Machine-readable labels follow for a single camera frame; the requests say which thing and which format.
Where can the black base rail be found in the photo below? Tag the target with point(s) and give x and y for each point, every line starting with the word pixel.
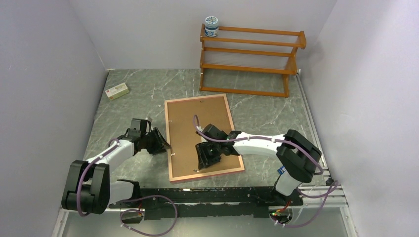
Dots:
pixel 159 203

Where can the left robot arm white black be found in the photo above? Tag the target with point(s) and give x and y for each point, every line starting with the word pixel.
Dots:
pixel 88 189

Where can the orange wooden rack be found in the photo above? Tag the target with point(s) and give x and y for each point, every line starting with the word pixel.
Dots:
pixel 253 51

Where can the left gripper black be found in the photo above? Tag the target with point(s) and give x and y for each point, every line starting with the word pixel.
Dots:
pixel 160 143

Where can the blue black handled tool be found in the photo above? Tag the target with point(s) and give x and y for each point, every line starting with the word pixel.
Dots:
pixel 281 170

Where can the blue white lidded jar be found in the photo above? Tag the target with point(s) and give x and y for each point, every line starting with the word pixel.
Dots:
pixel 211 26

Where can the small white green box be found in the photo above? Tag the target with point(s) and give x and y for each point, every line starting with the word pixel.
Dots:
pixel 117 91

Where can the brown frame backing board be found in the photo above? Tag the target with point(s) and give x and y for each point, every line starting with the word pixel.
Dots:
pixel 182 137

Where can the aluminium extrusion rail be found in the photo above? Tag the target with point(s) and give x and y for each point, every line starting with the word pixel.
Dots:
pixel 317 191

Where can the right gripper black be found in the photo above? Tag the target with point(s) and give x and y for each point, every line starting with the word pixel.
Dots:
pixel 204 160

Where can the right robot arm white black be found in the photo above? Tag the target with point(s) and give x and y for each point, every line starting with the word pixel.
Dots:
pixel 299 157

